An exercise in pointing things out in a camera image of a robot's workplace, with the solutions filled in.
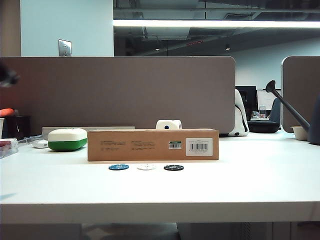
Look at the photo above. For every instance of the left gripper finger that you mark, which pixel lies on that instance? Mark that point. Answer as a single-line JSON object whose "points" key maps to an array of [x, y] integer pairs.
{"points": [[7, 76]]}

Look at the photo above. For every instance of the black poker chip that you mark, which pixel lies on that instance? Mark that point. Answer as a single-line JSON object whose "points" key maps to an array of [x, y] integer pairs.
{"points": [[174, 167]]}

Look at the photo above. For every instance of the clear plastic box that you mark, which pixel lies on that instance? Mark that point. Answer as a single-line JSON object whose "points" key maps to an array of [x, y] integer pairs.
{"points": [[8, 150]]}

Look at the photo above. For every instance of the blue poker chip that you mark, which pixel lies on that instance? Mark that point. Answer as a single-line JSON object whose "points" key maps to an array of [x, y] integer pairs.
{"points": [[118, 167]]}

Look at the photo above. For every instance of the brown cardboard box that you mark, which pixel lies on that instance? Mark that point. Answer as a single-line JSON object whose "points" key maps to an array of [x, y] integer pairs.
{"points": [[150, 150]]}

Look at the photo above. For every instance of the white poker chip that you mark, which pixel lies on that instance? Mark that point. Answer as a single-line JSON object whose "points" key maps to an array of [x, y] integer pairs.
{"points": [[146, 167]]}

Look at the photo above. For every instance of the orange object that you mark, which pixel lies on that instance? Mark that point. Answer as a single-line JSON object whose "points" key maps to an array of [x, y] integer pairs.
{"points": [[7, 112]]}

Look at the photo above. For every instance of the dark container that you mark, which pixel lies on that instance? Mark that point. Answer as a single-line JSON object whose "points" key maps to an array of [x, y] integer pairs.
{"points": [[20, 126]]}

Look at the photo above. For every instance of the clear plastic bar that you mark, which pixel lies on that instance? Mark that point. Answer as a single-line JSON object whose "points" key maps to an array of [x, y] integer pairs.
{"points": [[30, 139]]}

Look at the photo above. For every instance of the small white earbuds case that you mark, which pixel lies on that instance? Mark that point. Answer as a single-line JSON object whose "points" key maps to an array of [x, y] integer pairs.
{"points": [[40, 144]]}

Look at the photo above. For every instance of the white and green case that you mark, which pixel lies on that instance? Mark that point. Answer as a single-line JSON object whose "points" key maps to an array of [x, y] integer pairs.
{"points": [[67, 140]]}

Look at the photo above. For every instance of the wide grey desk partition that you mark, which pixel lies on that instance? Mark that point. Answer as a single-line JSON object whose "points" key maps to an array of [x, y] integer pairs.
{"points": [[125, 90]]}

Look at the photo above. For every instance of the white die with blue dot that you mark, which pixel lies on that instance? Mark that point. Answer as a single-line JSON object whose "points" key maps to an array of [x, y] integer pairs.
{"points": [[172, 124]]}

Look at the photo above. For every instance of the long ceiling light strip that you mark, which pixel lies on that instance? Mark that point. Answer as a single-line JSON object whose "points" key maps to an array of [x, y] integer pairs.
{"points": [[200, 23]]}

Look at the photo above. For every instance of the white and black plush toy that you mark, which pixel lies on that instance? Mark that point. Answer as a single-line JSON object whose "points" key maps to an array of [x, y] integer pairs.
{"points": [[240, 120]]}

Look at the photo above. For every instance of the black monitor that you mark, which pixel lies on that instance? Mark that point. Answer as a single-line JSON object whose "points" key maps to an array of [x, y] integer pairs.
{"points": [[250, 97]]}

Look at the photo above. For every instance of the clear drinking bottle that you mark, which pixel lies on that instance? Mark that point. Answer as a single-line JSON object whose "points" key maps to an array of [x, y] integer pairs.
{"points": [[262, 112]]}

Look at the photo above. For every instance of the monitor with white screen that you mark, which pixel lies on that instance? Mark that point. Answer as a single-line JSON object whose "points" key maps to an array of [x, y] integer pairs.
{"points": [[265, 100]]}

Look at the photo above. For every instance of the black round cushion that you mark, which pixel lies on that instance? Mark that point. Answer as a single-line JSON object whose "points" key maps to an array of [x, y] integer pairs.
{"points": [[263, 126]]}

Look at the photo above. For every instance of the seated person in grey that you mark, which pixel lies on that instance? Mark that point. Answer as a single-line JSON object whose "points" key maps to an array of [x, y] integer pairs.
{"points": [[275, 111]]}

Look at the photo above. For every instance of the narrow grey desk partition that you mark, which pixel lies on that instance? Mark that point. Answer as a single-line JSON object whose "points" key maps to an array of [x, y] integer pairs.
{"points": [[300, 75]]}

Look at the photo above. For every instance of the white paper bowl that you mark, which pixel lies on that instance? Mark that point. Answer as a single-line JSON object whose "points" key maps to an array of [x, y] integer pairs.
{"points": [[301, 134]]}

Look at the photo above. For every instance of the grey watering can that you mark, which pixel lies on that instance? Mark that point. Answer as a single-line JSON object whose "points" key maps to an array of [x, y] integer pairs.
{"points": [[315, 125]]}

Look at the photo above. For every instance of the metal wall switch plate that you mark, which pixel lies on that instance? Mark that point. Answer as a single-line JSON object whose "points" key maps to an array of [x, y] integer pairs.
{"points": [[65, 47]]}

